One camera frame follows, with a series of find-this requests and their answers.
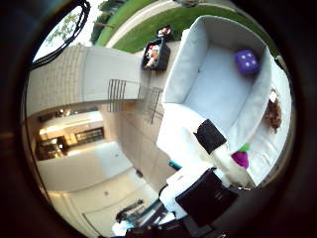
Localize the leopard print plush toy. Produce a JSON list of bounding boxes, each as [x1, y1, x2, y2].
[[263, 87, 283, 134]]

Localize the purple plush dice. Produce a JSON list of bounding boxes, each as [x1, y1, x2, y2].
[[233, 49, 261, 76]]

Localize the large black toy crate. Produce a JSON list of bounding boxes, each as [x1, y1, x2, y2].
[[141, 39, 171, 72]]

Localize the metal railing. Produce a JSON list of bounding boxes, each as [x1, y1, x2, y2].
[[107, 78, 164, 125]]

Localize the small black toy crate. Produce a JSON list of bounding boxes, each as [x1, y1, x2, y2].
[[156, 25, 174, 42]]

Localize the black cable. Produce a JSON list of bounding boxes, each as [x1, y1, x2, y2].
[[31, 0, 92, 68]]

